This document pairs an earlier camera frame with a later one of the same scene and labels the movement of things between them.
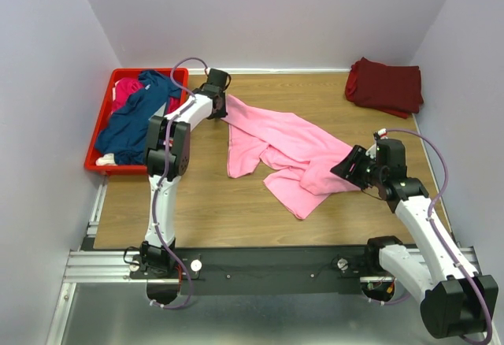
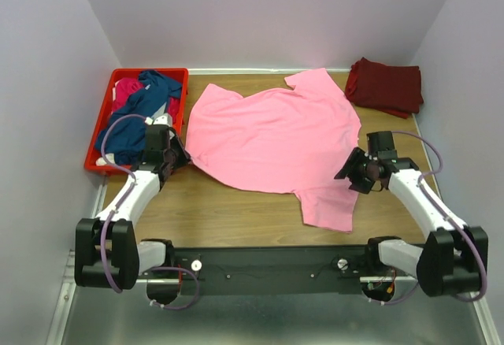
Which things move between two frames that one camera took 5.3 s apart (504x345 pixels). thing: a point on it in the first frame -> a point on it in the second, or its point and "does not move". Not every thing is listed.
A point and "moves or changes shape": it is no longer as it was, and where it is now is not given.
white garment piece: (107, 159) does not move
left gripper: (223, 111) -> (184, 157)
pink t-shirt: (304, 157) moves or changes shape
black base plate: (270, 270) does not move
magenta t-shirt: (126, 87) does not move
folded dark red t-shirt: (396, 89) does not move
